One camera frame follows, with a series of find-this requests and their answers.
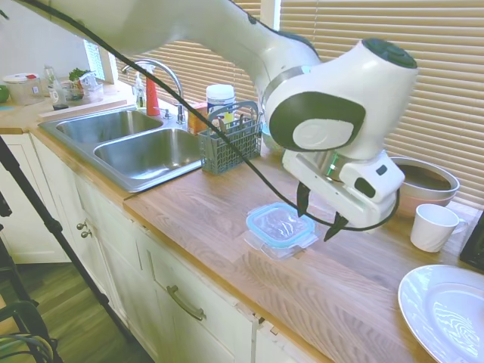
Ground grey plastic cutlery basket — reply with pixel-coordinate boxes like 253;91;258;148
198;100;264;175

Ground metal bar cabinet handle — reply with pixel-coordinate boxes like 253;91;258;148
166;285;207;322

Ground clear lid with teal seal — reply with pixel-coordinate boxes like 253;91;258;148
244;201;321;253

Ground narrow white window blind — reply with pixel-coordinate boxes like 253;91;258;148
82;37;105;80

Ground green and black cable bundle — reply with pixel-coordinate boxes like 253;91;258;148
0;332;57;362

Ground stainless steel double sink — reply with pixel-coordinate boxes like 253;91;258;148
37;109;207;194

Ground large white plate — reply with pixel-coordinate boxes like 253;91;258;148
398;264;484;363

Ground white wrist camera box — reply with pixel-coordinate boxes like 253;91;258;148
338;149;406;203

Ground clear plastic food package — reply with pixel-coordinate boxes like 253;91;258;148
77;73;105;103

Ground white wipes canister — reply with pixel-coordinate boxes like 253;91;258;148
206;83;236;128

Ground black appliance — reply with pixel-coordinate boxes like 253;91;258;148
459;211;484;271

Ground red spray bottle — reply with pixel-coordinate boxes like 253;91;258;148
145;71;162;117

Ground grey bowl with dark inside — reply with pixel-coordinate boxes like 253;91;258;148
389;157;461;200

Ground wooden cutting board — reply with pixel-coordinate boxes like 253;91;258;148
37;98;128;119

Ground clear soap dispenser bottle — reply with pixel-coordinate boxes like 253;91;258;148
132;71;147;110

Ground orange cardboard box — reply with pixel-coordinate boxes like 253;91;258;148
188;104;209;136

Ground beige window blind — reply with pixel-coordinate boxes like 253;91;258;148
275;0;484;209
113;0;262;114

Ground white ribbed mug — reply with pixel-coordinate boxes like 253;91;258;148
410;203;469;253

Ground square glass food container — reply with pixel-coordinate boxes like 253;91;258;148
249;211;318;262

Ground black tripod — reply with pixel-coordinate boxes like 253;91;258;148
0;135;133;363

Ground white kitchen cabinet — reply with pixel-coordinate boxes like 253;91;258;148
0;132;334;363

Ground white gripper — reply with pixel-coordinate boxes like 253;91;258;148
281;149;402;243

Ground clear glass bottle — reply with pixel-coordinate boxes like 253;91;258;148
43;64;57;98

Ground chrome arched faucet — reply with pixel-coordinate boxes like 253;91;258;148
120;59;188;125

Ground plastic tub with white lid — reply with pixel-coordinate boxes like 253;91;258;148
2;72;42;106

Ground green leafy herbs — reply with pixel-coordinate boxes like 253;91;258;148
67;67;92;82

